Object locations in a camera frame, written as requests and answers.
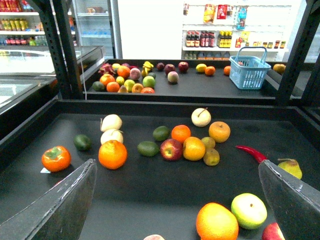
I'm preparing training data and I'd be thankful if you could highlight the brown kiwi fruit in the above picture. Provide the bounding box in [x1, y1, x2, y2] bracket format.
[203, 148, 220, 166]

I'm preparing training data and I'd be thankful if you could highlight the green apple front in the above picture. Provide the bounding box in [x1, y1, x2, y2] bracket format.
[231, 193, 268, 230]

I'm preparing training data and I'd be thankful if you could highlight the light blue plastic basket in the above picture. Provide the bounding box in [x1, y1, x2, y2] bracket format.
[229, 46, 271, 90]

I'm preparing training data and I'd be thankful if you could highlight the small orange tangerine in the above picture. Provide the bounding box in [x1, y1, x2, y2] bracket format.
[171, 124, 191, 144]

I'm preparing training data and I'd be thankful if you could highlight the round orange middle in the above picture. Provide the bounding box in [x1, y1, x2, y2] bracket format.
[183, 136, 206, 161]

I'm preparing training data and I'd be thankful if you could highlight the glass top freezer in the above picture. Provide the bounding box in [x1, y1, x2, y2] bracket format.
[0, 45, 107, 110]

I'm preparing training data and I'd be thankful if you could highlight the red apple front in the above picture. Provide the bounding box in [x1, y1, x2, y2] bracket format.
[261, 222, 285, 240]

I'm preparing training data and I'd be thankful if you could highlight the yellow lemon far shelf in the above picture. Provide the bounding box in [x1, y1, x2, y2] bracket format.
[195, 63, 207, 74]

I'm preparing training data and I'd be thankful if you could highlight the large orange front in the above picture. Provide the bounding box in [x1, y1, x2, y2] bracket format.
[195, 202, 239, 240]

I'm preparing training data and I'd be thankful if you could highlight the dark red apple far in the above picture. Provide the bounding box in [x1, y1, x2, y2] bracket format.
[178, 61, 189, 74]

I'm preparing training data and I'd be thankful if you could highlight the orange persimmon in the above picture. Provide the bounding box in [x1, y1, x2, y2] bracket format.
[41, 145, 72, 173]

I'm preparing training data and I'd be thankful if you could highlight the white pear with stem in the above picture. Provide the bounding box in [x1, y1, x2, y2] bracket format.
[191, 108, 212, 128]

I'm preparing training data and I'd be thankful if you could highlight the pink peach far shelf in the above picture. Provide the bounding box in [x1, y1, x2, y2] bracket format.
[167, 71, 179, 84]

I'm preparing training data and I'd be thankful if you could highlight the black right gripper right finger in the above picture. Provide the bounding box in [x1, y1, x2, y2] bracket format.
[258, 160, 320, 240]

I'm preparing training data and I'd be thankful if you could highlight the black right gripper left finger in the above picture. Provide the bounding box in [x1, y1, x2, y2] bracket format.
[0, 159, 97, 240]

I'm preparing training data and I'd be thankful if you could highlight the bumpy orange mandarin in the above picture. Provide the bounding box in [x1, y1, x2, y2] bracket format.
[98, 140, 128, 170]

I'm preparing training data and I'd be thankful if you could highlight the red chili pepper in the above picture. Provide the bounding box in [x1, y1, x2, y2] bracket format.
[235, 145, 268, 164]

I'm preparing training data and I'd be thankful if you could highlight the orange beside far lemon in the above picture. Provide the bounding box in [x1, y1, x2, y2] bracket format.
[204, 66, 216, 76]

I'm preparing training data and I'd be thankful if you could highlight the pink dragon fruit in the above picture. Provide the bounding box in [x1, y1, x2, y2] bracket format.
[98, 63, 116, 76]

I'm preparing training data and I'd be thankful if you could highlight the white store shelf with bottles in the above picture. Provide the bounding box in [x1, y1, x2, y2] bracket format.
[181, 0, 294, 62]

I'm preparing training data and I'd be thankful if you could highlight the yellow green pear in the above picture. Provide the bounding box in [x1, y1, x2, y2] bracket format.
[278, 158, 303, 180]

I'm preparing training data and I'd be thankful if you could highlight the white pear front left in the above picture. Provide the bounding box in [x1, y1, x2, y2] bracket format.
[100, 114, 123, 132]

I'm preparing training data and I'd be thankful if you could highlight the golden yellow pear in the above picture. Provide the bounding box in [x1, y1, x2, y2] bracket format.
[208, 121, 231, 143]

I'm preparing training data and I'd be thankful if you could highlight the green apple far shelf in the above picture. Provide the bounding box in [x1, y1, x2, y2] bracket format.
[142, 76, 156, 89]

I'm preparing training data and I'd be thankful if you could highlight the black metal shelf rack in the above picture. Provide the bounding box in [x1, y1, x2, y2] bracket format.
[0, 0, 320, 240]

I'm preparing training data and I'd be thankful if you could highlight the red apple middle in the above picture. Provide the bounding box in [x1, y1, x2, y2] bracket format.
[160, 138, 183, 162]

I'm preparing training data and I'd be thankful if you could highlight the orange beside blue basket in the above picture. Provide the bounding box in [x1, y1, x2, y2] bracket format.
[223, 65, 231, 76]

